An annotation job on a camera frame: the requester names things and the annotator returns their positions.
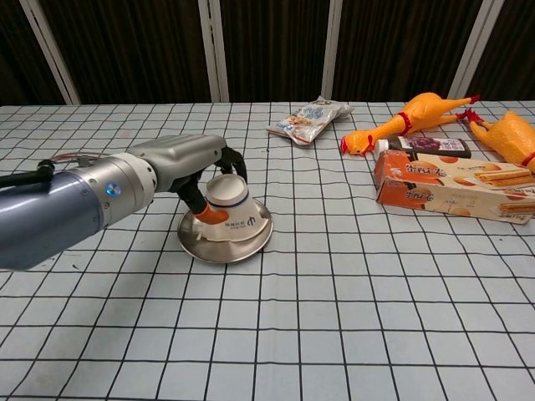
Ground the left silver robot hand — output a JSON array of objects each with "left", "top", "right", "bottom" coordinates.
[{"left": 127, "top": 134, "right": 248, "bottom": 225}]

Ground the white paper cup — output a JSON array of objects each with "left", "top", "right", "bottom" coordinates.
[{"left": 196, "top": 174, "right": 271, "bottom": 243}]

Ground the round metal plate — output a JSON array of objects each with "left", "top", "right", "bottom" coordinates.
[{"left": 177, "top": 200, "right": 275, "bottom": 264}]

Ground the white blue snack bag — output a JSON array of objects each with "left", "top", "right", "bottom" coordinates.
[{"left": 266, "top": 95, "right": 354, "bottom": 146}]

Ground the light blue checked tablecloth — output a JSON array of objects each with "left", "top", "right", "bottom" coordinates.
[{"left": 0, "top": 99, "right": 535, "bottom": 401}]

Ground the yellow rubber chicken toy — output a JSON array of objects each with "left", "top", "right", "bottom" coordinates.
[
  {"left": 456, "top": 107, "right": 535, "bottom": 172},
  {"left": 340, "top": 92, "right": 482, "bottom": 158}
]

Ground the dark grape juice bottle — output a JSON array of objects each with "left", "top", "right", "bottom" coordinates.
[{"left": 374, "top": 135, "right": 472, "bottom": 159}]

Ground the orange biscuit roll box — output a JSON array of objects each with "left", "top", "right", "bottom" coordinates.
[{"left": 373, "top": 149, "right": 535, "bottom": 226}]

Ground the white metal frame post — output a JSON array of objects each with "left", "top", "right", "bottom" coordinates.
[
  {"left": 448, "top": 0, "right": 503, "bottom": 100},
  {"left": 197, "top": 0, "right": 231, "bottom": 103},
  {"left": 320, "top": 0, "right": 344, "bottom": 102},
  {"left": 18, "top": 0, "right": 81, "bottom": 105}
]

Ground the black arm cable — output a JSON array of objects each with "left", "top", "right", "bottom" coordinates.
[{"left": 0, "top": 160, "right": 55, "bottom": 189}]

